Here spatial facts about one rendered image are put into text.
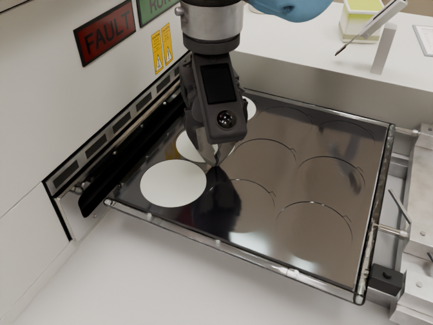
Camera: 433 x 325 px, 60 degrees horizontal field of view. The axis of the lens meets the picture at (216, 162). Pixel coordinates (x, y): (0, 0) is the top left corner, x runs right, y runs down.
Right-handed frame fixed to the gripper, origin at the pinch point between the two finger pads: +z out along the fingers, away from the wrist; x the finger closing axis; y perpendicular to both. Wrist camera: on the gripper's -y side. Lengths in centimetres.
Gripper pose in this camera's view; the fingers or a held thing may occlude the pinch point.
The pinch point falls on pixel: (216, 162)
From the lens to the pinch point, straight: 57.8
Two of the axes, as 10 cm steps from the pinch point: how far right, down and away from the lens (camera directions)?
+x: -9.6, 1.9, -2.0
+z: 0.0, 7.3, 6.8
